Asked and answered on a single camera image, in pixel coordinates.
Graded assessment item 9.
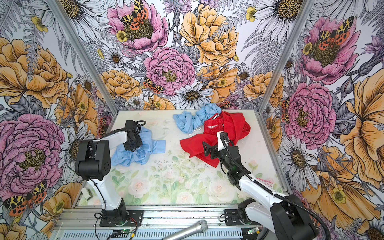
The silver microphone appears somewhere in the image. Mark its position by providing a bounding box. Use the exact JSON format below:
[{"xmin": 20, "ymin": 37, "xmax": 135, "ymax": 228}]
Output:
[{"xmin": 163, "ymin": 220, "xmax": 208, "ymax": 240}]

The pink patterned sticker patch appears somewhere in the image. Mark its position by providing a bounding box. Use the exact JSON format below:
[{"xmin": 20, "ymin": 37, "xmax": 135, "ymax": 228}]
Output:
[{"xmin": 256, "ymin": 178, "xmax": 274, "ymax": 188}]

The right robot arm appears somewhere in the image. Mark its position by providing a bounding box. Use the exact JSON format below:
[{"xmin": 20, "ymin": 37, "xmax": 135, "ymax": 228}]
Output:
[{"xmin": 203, "ymin": 143, "xmax": 318, "ymax": 240}]

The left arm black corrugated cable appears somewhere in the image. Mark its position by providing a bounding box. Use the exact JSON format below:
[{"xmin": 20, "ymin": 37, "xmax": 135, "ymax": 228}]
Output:
[{"xmin": 101, "ymin": 119, "xmax": 147, "ymax": 139}]

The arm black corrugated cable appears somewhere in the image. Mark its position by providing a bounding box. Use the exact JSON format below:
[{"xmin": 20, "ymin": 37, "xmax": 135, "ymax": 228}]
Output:
[
  {"xmin": 101, "ymin": 119, "xmax": 147, "ymax": 139},
  {"xmin": 220, "ymin": 131, "xmax": 331, "ymax": 240}
]

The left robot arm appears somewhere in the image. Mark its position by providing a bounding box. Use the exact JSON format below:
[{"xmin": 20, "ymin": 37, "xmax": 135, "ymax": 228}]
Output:
[{"xmin": 75, "ymin": 120, "xmax": 146, "ymax": 227}]

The green circuit board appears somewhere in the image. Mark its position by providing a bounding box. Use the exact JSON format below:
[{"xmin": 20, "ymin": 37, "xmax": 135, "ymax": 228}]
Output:
[{"xmin": 113, "ymin": 229, "xmax": 137, "ymax": 237}]

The light blue shirt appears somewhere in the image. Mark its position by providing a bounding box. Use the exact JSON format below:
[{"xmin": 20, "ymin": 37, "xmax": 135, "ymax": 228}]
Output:
[{"xmin": 111, "ymin": 128, "xmax": 166, "ymax": 167}]

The red cloth garment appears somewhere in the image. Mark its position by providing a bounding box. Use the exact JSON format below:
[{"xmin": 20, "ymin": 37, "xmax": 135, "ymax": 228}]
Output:
[{"xmin": 180, "ymin": 112, "xmax": 251, "ymax": 168}]

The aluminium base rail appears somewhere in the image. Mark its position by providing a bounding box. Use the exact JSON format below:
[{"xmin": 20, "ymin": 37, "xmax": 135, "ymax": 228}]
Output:
[{"xmin": 51, "ymin": 205, "xmax": 268, "ymax": 240}]

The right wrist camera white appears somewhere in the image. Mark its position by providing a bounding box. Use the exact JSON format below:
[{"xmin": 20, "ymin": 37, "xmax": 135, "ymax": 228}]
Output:
[{"xmin": 217, "ymin": 131, "xmax": 231, "ymax": 151}]

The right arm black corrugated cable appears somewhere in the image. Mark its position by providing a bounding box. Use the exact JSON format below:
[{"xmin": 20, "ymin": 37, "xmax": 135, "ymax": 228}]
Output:
[{"xmin": 220, "ymin": 131, "xmax": 331, "ymax": 240}]

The light blue knit cloth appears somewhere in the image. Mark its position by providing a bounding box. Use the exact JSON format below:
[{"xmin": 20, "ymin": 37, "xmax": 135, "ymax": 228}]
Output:
[{"xmin": 173, "ymin": 103, "xmax": 222, "ymax": 134}]

